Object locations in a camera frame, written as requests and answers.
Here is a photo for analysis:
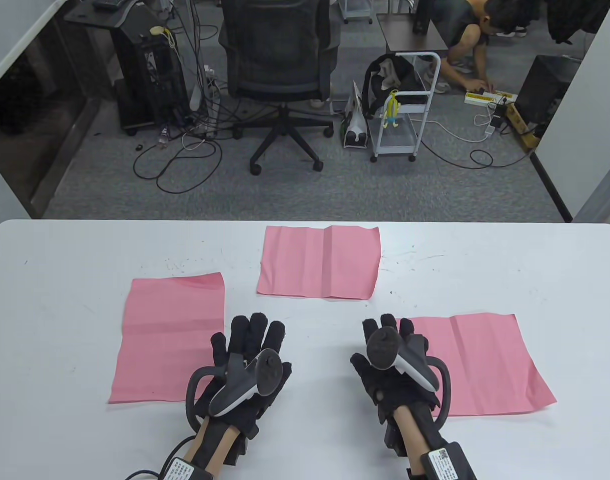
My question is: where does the person's left hand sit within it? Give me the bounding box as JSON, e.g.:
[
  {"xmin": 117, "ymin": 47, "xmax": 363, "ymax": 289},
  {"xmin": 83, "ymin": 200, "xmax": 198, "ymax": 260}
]
[{"xmin": 192, "ymin": 313, "xmax": 292, "ymax": 441}]

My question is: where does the person's right hand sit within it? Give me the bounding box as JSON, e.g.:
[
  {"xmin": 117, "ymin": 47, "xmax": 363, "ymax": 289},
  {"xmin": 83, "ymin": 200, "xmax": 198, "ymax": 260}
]
[{"xmin": 351, "ymin": 313, "xmax": 441, "ymax": 426}]

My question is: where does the grey hand controller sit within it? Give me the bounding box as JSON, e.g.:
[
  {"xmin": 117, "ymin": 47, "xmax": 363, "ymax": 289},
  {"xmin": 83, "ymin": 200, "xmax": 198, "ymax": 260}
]
[
  {"xmin": 186, "ymin": 348, "xmax": 282, "ymax": 431},
  {"xmin": 366, "ymin": 326, "xmax": 451, "ymax": 431}
]

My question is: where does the pink cloth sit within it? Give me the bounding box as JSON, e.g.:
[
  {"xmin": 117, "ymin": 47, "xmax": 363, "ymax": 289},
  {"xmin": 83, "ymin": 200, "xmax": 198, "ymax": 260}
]
[
  {"xmin": 257, "ymin": 226, "xmax": 382, "ymax": 301},
  {"xmin": 108, "ymin": 272, "xmax": 226, "ymax": 404}
]

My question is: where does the pink paper sheet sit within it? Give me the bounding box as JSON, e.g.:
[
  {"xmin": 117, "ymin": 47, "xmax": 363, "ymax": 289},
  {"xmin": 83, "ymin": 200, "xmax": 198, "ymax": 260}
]
[{"xmin": 407, "ymin": 313, "xmax": 557, "ymax": 417}]

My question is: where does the person's left forearm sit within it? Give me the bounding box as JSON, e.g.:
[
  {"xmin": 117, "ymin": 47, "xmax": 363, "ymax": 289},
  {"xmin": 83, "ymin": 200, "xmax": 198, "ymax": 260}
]
[{"xmin": 182, "ymin": 417, "xmax": 235, "ymax": 473}]

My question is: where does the white shopping bag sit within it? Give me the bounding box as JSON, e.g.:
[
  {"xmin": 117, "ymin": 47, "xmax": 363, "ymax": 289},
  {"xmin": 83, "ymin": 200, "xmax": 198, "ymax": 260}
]
[{"xmin": 340, "ymin": 80, "xmax": 370, "ymax": 150}]

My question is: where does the white rolling cart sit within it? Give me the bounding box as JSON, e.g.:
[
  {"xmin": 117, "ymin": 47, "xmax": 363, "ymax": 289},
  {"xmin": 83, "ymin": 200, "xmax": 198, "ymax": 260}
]
[{"xmin": 369, "ymin": 51, "xmax": 442, "ymax": 163}]

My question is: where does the yellow toy figure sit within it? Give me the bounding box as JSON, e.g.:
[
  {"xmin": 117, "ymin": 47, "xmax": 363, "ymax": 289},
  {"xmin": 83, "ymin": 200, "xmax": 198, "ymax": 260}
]
[{"xmin": 382, "ymin": 89, "xmax": 402, "ymax": 130}]

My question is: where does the black computer tower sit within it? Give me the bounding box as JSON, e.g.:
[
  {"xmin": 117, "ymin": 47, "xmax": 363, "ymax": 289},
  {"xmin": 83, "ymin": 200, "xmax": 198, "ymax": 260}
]
[{"xmin": 135, "ymin": 36, "xmax": 192, "ymax": 130}]

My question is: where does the black mesh office chair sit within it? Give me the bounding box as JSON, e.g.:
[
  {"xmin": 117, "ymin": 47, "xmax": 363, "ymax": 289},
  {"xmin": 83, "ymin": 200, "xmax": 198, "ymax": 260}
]
[{"xmin": 218, "ymin": 0, "xmax": 341, "ymax": 176}]

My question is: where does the black bag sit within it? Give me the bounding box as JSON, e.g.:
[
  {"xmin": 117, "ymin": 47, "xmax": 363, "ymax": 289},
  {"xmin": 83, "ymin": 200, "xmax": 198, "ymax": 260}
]
[{"xmin": 361, "ymin": 55, "xmax": 429, "ymax": 120}]

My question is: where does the brown side table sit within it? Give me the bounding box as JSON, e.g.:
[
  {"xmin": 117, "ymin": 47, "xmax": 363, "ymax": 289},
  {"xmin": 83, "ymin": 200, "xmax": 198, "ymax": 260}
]
[{"xmin": 376, "ymin": 13, "xmax": 449, "ymax": 55}]

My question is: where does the small white cart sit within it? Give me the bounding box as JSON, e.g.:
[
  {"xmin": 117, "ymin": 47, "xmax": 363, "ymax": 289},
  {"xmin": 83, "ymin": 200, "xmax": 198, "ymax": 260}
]
[{"xmin": 339, "ymin": 0, "xmax": 375, "ymax": 25}]

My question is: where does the black computer case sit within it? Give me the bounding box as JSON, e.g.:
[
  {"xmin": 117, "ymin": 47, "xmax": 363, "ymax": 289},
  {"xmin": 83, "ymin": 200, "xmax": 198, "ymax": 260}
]
[{"xmin": 515, "ymin": 54, "xmax": 583, "ymax": 126}]

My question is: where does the black bottle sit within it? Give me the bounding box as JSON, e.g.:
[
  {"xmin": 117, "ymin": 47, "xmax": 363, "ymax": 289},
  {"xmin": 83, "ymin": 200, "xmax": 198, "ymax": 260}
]
[{"xmin": 413, "ymin": 0, "xmax": 431, "ymax": 36}]

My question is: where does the black hanging garment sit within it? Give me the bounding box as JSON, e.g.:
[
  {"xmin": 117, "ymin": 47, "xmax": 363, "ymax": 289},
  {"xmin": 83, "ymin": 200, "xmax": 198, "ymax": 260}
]
[{"xmin": 547, "ymin": 0, "xmax": 610, "ymax": 45}]

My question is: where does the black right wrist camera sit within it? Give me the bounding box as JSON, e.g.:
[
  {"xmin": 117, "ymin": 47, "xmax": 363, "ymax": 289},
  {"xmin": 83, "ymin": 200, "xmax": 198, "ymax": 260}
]
[{"xmin": 420, "ymin": 442, "xmax": 478, "ymax": 480}]

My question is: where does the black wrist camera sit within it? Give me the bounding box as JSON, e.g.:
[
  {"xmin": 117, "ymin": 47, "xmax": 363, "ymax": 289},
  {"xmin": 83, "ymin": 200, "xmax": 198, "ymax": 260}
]
[
  {"xmin": 160, "ymin": 457, "xmax": 205, "ymax": 480},
  {"xmin": 420, "ymin": 442, "xmax": 478, "ymax": 480}
]

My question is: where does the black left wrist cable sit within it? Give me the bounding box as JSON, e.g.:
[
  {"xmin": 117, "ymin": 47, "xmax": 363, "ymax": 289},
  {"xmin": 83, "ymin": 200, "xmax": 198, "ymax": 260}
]
[{"xmin": 125, "ymin": 435, "xmax": 195, "ymax": 480}]

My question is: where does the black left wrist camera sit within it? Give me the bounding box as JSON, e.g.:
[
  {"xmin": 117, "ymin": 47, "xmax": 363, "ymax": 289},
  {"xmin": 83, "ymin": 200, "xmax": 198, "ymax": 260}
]
[{"xmin": 160, "ymin": 457, "xmax": 205, "ymax": 480}]

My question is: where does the black looped floor cable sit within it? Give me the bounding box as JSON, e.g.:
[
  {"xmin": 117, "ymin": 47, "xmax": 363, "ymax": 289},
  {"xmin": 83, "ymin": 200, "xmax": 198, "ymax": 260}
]
[{"xmin": 133, "ymin": 135, "xmax": 223, "ymax": 195}]

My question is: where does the white floor cable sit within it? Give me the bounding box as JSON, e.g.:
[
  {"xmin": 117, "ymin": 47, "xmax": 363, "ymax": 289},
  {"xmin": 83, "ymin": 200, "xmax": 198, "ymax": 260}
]
[{"xmin": 425, "ymin": 114, "xmax": 496, "ymax": 144}]

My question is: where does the tangle of hanging cables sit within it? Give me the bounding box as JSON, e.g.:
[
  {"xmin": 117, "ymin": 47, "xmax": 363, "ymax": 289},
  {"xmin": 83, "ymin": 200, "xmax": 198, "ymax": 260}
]
[{"xmin": 160, "ymin": 0, "xmax": 223, "ymax": 141}]

